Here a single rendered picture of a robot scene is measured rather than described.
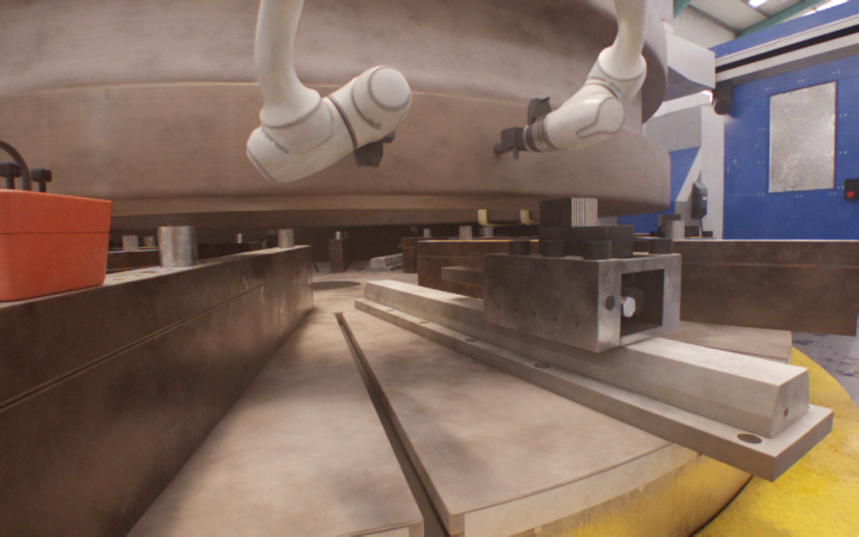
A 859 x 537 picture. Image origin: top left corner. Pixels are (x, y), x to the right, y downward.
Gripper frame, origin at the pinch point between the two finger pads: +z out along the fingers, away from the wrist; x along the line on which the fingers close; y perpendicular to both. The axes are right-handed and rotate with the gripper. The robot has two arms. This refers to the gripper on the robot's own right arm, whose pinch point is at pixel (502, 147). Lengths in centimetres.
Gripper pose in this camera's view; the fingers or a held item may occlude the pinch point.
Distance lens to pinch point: 122.8
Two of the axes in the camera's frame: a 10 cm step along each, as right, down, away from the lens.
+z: -4.5, -0.7, 8.9
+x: 8.9, -0.6, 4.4
